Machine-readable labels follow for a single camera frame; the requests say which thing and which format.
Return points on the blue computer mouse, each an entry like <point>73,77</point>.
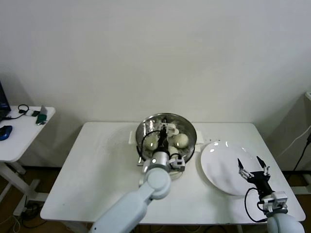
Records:
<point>5,132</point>

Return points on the white side table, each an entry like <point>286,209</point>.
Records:
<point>22,136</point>

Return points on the black laptop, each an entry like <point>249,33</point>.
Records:
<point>3,104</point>

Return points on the small grey stand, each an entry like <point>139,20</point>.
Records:
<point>43,110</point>

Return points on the white steamed baozi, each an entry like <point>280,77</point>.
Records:
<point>173,151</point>
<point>148,142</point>
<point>182,139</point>

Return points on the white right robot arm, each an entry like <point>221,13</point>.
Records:
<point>284,223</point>

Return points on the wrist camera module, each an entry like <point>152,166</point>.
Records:
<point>280,197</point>
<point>178,163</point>

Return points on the black floor power strip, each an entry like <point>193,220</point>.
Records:
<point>30,210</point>

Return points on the green circuit board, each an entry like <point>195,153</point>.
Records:
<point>41,119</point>

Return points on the black wall plug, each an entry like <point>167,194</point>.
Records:
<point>309,138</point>

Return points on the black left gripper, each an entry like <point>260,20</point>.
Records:
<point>163,142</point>

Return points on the large white round plate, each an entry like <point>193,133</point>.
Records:
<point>218,170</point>

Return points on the perforated steel steamer basket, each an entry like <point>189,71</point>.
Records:
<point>190,155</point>

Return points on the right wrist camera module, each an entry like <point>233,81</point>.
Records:
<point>280,197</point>

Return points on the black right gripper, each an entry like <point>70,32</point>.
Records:
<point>261,182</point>

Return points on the small black device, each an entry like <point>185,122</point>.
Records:
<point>35,113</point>

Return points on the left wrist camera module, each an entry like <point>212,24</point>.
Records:
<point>178,163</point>

